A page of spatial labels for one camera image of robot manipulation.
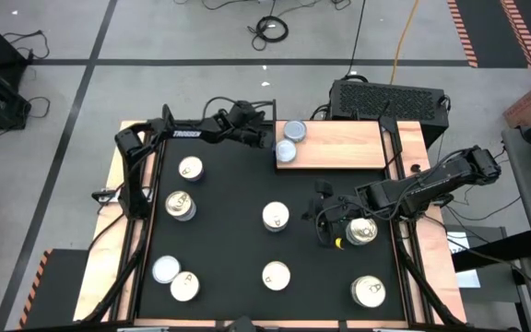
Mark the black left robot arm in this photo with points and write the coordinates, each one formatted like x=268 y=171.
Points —
x=187 y=133

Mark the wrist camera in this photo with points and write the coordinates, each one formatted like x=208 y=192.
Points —
x=242 y=111
x=324 y=188

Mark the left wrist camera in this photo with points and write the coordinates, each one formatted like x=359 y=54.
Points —
x=242 y=111

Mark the white paper sheet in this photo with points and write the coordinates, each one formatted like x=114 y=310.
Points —
x=458 y=242

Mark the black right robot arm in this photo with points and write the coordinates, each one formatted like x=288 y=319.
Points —
x=424 y=184

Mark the wooden shelf board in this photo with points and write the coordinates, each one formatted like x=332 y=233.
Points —
x=339 y=147

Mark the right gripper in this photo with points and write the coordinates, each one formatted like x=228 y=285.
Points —
x=345 y=208

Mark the black perforated computer case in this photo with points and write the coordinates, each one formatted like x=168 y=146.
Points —
x=385 y=101

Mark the green label tuna can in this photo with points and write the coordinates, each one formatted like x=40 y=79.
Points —
x=286 y=150
x=166 y=269
x=294 y=130

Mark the black table mat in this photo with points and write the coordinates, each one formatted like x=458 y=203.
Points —
x=228 y=207

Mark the grey side table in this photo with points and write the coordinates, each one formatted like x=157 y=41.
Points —
x=530 y=207

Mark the black stand leg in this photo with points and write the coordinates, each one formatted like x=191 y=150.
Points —
x=496 y=252

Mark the black shelf post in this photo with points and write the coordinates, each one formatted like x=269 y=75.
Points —
x=275 y=110

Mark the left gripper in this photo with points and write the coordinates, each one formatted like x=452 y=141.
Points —
x=249 y=133

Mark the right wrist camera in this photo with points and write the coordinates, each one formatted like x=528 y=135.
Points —
x=324 y=188

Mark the blue label salmon can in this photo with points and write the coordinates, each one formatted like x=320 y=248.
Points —
x=180 y=205
x=275 y=216
x=361 y=230
x=185 y=286
x=191 y=168
x=275 y=276
x=368 y=291

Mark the black mat orange striped edge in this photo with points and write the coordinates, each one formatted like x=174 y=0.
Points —
x=491 y=27
x=58 y=290

